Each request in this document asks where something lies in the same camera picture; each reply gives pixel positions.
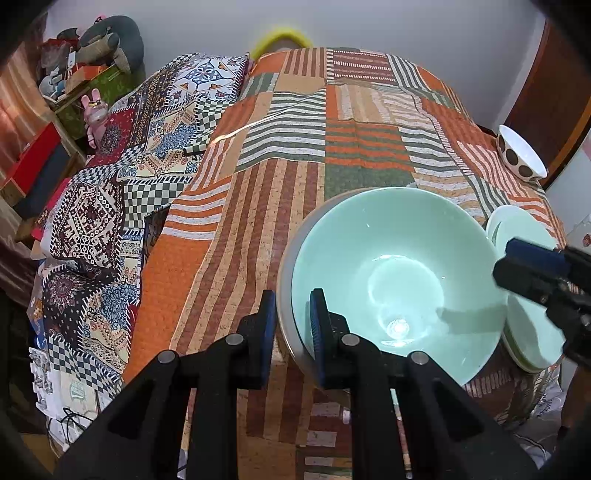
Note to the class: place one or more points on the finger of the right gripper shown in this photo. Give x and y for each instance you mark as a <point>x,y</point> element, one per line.
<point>531,284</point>
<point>551,262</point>

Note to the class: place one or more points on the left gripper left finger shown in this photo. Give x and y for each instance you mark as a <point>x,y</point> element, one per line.
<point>179,415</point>

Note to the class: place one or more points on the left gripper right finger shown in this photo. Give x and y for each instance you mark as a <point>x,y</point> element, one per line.
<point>409,418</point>

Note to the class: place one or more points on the mint green plate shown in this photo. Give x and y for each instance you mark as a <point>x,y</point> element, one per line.
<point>534,333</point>

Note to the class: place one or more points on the white bowl with dark dots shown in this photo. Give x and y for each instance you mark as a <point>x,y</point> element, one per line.
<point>518,156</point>

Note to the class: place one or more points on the mint green bowl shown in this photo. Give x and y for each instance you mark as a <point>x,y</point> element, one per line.
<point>410,271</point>

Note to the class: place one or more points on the white small refrigerator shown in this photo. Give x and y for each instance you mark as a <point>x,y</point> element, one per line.
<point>580,236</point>

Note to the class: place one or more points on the brown wooden door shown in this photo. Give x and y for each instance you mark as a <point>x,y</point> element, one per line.
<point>552,111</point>

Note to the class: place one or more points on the patterned checkered quilt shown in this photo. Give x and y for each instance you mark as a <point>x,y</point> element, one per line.
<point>97,234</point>

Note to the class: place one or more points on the striped patchwork orange blanket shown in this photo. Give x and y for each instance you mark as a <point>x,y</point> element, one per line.
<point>311,124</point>

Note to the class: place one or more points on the red and blue box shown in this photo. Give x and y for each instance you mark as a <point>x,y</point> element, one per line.
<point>39,170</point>

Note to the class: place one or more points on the yellow foam tube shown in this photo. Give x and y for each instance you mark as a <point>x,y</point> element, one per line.
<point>279,37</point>

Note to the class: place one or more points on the pink rabbit toy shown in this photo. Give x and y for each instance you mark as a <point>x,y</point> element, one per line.
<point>95,112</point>

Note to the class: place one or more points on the orange pink curtain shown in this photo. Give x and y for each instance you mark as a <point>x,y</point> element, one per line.
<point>24,114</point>

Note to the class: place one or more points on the grey plush toy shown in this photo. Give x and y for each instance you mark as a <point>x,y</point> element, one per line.
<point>116,38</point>

